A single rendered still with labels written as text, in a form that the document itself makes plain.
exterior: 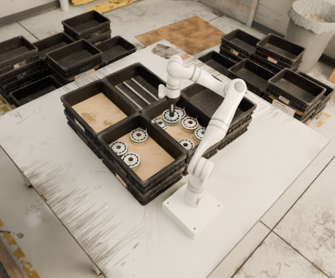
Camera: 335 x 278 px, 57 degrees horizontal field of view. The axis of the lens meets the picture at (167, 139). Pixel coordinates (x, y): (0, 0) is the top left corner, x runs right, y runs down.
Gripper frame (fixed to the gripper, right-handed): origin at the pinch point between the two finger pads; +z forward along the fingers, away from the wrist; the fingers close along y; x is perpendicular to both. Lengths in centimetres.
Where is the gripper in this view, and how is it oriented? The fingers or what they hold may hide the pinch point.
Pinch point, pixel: (171, 112)
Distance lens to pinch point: 169.3
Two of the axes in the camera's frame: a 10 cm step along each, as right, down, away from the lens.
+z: -0.4, 6.4, 7.7
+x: -10.0, -0.3, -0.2
